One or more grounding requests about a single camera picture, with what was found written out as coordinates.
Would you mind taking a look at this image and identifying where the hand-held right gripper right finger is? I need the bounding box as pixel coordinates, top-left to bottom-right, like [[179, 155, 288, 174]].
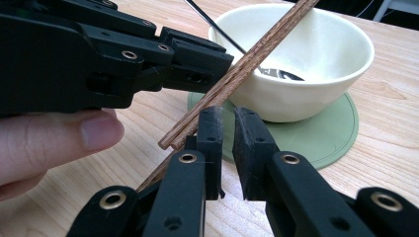
[[231, 107, 281, 202]]

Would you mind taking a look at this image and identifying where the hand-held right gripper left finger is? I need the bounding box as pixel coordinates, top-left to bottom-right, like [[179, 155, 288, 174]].
[[184, 106, 227, 201]]

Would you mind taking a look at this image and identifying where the brown wooden chopstick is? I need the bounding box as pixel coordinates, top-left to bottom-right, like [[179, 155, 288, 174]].
[[135, 0, 321, 195], [157, 0, 314, 151]]

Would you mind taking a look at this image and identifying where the metal spoon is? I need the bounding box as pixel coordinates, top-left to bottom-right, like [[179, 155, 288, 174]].
[[183, 0, 306, 82]]

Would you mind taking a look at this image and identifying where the cream white bowl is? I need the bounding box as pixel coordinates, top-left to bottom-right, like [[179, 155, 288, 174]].
[[208, 2, 377, 123]]

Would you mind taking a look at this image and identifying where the green round coaster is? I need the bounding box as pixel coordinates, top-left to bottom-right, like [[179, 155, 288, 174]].
[[187, 91, 361, 171]]

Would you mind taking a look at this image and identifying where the grey metal stand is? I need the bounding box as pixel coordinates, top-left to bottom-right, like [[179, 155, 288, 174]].
[[373, 0, 419, 22]]

